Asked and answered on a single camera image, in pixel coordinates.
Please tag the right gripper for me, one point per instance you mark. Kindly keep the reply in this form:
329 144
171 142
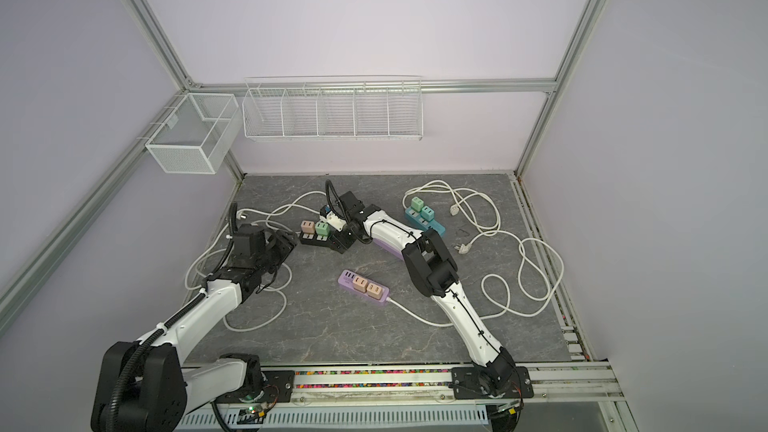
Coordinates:
342 239

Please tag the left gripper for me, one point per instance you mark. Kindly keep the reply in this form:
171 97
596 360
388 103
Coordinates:
285 244

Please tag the green plug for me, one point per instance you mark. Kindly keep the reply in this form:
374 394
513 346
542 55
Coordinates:
322 228
417 204

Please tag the pink plug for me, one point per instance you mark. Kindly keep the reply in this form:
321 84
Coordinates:
307 227

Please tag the purple power strip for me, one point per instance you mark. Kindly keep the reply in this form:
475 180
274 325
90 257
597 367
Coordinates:
345 281
394 250

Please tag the black power strip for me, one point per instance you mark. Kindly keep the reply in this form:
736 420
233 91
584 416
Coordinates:
321 240

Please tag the teal power strip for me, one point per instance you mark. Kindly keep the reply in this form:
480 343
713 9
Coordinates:
415 220

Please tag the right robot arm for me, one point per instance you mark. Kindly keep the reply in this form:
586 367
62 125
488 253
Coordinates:
434 273

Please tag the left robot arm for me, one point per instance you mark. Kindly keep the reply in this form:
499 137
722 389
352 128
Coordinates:
143 384

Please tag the pink plug front strip left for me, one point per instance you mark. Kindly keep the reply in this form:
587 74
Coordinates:
360 284

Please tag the pink plug strip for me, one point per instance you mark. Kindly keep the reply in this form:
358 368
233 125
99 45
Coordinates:
360 284
375 291

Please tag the pink plug front strip right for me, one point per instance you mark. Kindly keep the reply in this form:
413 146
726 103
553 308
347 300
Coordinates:
375 291

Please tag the purple power strip front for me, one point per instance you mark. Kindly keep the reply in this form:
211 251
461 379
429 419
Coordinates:
345 281

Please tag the white mesh box basket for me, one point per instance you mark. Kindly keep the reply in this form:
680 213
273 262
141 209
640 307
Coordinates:
197 134

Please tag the white wire basket rack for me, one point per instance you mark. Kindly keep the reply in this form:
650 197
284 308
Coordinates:
367 107

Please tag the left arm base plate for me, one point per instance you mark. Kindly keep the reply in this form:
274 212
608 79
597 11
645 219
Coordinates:
277 387

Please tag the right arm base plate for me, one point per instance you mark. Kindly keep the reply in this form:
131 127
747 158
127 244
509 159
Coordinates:
470 383

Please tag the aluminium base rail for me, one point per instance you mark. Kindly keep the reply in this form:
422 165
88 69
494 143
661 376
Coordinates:
566 382

